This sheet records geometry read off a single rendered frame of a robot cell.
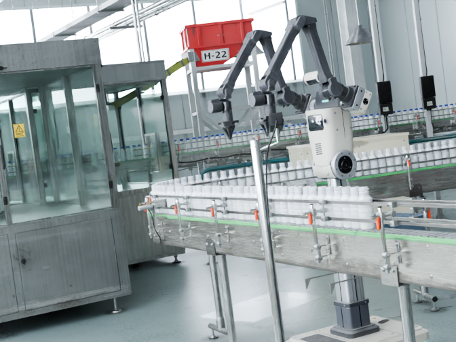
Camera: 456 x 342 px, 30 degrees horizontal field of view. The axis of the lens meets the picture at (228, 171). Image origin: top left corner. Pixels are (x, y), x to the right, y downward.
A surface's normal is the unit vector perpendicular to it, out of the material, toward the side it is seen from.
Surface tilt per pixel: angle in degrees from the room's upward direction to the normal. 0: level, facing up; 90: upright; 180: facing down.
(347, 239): 90
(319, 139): 90
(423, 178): 90
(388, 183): 91
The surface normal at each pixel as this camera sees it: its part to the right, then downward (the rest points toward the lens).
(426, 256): -0.88, 0.14
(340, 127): 0.46, -0.01
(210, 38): 0.17, 0.03
